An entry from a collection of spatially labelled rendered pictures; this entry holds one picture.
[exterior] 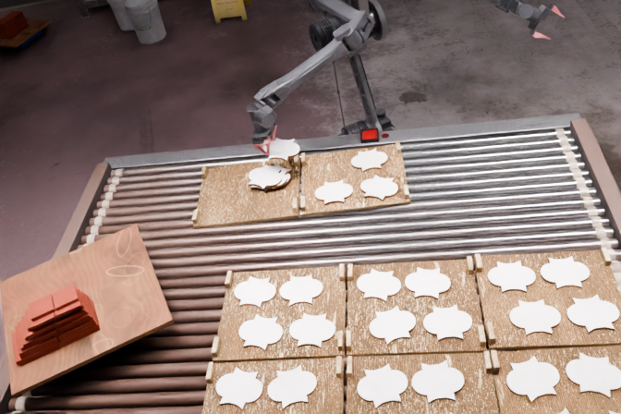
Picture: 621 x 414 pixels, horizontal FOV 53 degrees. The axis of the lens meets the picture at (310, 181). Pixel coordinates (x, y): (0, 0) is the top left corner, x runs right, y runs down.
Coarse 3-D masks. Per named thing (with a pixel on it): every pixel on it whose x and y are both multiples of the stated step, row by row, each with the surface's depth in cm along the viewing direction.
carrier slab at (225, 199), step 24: (216, 168) 265; (240, 168) 262; (288, 168) 257; (216, 192) 253; (240, 192) 251; (264, 192) 248; (288, 192) 246; (216, 216) 242; (240, 216) 240; (264, 216) 238; (288, 216) 237
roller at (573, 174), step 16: (512, 176) 236; (528, 176) 234; (544, 176) 233; (560, 176) 232; (576, 176) 231; (112, 208) 259; (128, 208) 257; (144, 208) 256; (160, 208) 254; (176, 208) 253; (192, 208) 253
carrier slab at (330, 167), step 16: (320, 160) 258; (336, 160) 256; (400, 160) 250; (304, 176) 252; (320, 176) 251; (336, 176) 249; (352, 176) 248; (368, 176) 246; (384, 176) 245; (400, 176) 243; (304, 192) 245; (400, 192) 236; (320, 208) 237; (336, 208) 235; (352, 208) 234; (368, 208) 234
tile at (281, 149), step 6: (276, 138) 251; (270, 144) 249; (276, 144) 248; (282, 144) 248; (288, 144) 248; (294, 144) 248; (264, 150) 246; (270, 150) 246; (276, 150) 246; (282, 150) 246; (288, 150) 245; (294, 150) 245; (270, 156) 243; (276, 156) 243; (282, 156) 243; (288, 156) 243; (294, 156) 244
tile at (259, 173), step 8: (256, 168) 253; (264, 168) 253; (272, 168) 252; (256, 176) 250; (264, 176) 249; (272, 176) 248; (280, 176) 248; (256, 184) 246; (264, 184) 245; (272, 184) 245
